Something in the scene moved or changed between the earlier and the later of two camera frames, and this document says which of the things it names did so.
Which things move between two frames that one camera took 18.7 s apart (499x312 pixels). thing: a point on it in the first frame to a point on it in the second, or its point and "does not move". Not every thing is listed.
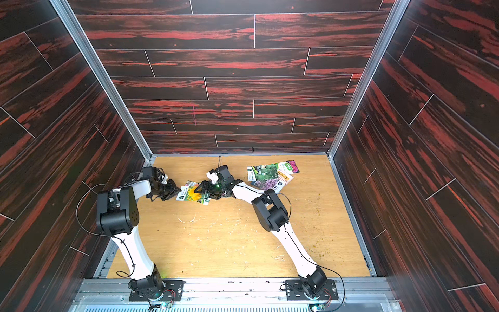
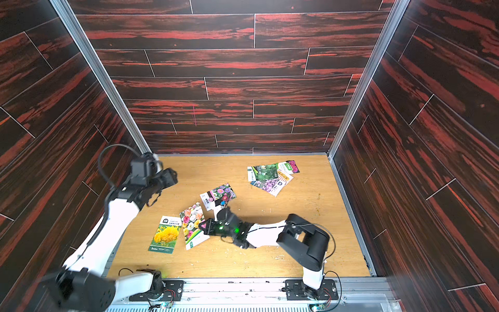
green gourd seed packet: [262, 172] does not move
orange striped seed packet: [283, 179] does not move
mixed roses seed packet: [205, 199] to [190, 218]
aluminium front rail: [113, 295] does not move
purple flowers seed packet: [273, 184] does not move
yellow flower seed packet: [187, 193] to [166, 235]
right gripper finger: [201, 188] to [208, 227]
